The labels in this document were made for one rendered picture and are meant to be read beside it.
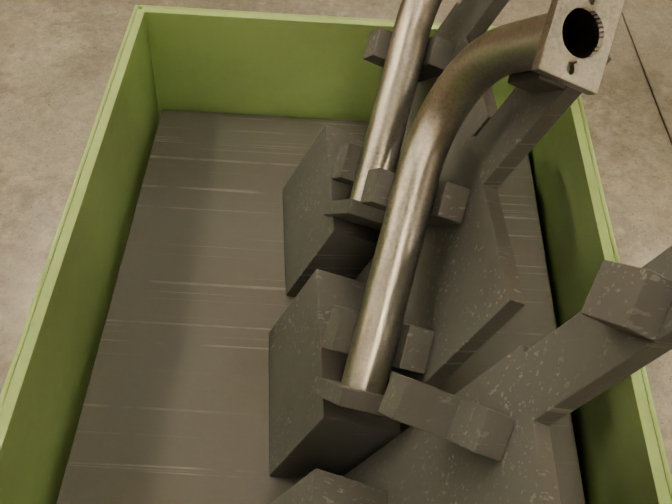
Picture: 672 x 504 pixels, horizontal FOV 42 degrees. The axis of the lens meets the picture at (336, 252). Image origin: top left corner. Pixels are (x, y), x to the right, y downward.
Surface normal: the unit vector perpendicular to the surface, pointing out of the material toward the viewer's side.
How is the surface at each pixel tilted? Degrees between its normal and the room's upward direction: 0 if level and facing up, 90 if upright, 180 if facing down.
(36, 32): 1
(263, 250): 0
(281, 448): 65
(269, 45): 90
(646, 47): 0
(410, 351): 46
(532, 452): 61
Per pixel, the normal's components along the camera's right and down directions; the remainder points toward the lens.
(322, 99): -0.04, 0.74
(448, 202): 0.38, 0.01
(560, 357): -0.85, -0.37
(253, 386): 0.04, -0.66
